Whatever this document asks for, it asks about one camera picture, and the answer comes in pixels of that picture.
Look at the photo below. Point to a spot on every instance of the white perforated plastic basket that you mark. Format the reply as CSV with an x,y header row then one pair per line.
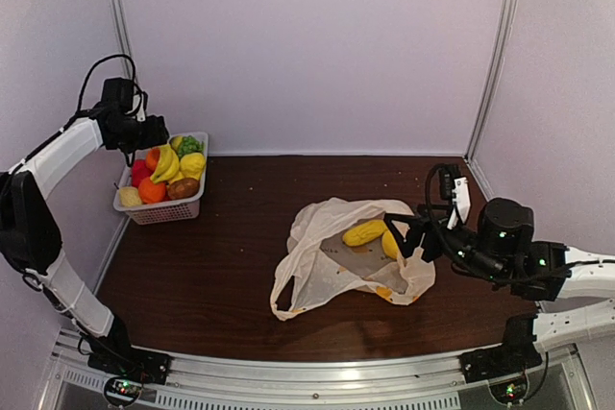
x,y
165,183

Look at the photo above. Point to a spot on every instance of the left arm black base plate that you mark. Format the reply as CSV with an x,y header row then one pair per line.
x,y
144,366

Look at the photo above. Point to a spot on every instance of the orange toy fruit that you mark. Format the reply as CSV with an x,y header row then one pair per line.
x,y
152,193

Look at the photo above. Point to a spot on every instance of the cream printed plastic bag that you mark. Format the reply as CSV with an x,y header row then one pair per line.
x,y
319,266

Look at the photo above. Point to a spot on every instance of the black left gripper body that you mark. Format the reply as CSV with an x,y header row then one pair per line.
x,y
133,137

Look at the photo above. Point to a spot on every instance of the right aluminium frame post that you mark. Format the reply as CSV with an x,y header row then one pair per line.
x,y
493,75

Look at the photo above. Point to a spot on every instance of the green toy grape bunch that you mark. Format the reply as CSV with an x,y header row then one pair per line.
x,y
190,145

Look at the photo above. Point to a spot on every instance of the yellow toy starfruit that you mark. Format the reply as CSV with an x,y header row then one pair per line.
x,y
364,233

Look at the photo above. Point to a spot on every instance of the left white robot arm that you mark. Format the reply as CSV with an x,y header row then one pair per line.
x,y
31,240

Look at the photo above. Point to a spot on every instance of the aluminium front rail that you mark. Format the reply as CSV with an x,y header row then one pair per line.
x,y
431,381

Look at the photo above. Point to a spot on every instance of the brown toy potato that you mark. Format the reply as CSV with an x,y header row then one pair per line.
x,y
183,189

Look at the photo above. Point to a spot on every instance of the large yellow toy lemon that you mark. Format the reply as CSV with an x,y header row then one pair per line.
x,y
193,165

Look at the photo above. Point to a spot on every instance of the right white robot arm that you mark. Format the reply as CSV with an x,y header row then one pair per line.
x,y
573,288

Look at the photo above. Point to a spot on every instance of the yellow toy banana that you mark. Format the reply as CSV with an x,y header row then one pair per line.
x,y
168,167

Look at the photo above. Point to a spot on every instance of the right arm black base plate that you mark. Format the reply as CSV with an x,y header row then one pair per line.
x,y
487,364

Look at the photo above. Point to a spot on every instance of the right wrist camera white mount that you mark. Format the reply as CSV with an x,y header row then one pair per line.
x,y
454,188

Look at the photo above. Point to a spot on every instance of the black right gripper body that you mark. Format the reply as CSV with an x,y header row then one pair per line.
x,y
480,260

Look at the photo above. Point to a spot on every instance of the red toy fruit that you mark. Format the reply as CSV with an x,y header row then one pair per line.
x,y
139,172

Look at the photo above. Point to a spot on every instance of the yellow toy mango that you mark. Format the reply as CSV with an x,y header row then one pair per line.
x,y
389,245

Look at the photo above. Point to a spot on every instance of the round circuit board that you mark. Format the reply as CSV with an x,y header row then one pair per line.
x,y
509,391
120,391

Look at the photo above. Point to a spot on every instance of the yellow green toy fruit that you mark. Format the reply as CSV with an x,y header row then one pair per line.
x,y
176,142

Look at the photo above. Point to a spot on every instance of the right round circuit board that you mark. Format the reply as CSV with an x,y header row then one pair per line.
x,y
509,391

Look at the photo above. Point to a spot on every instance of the pale yellow toy fruit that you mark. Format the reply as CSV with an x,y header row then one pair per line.
x,y
129,196

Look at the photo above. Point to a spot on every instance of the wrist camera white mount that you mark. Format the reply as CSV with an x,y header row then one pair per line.
x,y
139,104
454,188

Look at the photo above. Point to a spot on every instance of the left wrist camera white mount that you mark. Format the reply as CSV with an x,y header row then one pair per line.
x,y
139,104

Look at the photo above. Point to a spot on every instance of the left round circuit board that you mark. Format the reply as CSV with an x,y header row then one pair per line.
x,y
120,391

